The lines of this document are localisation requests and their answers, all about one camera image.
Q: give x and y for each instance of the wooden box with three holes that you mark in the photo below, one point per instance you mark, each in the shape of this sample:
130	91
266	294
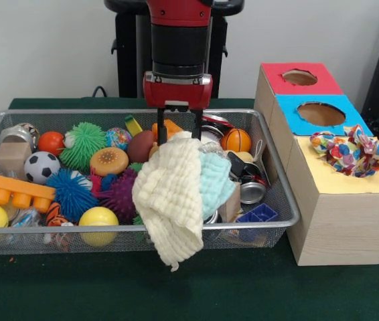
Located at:
343	217

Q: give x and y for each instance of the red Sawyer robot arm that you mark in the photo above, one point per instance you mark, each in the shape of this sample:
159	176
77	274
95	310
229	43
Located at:
179	43

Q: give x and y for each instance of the mint green cloth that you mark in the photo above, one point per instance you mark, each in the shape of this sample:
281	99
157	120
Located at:
216	180

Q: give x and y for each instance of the purple spiky ball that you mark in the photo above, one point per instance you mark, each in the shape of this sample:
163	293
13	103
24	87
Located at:
120	197

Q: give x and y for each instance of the toy burger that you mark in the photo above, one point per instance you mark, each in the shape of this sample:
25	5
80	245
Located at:
109	161

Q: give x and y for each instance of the dark green table cloth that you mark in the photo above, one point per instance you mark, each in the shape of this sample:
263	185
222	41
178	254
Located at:
176	287

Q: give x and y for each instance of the green spiky ball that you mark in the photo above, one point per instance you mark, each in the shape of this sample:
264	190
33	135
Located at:
82	143

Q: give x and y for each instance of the silver mesh bin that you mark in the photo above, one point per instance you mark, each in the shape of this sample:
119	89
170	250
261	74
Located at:
59	239

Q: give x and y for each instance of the colourful dotted cloth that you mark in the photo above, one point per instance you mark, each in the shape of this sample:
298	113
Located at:
321	140
357	171

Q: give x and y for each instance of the cream waffle cloth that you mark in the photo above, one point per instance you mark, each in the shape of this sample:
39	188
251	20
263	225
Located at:
169	194

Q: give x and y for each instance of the orange toy brick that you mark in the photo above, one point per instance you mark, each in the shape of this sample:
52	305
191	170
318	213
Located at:
15	189

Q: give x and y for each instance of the black and white soccer ball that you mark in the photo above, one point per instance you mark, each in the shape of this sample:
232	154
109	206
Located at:
42	167

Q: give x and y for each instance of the blue spiky ball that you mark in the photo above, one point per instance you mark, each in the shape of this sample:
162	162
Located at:
72	195

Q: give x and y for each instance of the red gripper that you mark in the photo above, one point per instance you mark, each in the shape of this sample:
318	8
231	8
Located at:
176	93

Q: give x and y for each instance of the plain yellow ball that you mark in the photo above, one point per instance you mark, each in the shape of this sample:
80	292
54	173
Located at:
98	219

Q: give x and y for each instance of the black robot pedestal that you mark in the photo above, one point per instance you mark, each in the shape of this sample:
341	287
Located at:
129	50

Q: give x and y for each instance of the plain orange ball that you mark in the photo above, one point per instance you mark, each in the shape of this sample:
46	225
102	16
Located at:
51	143

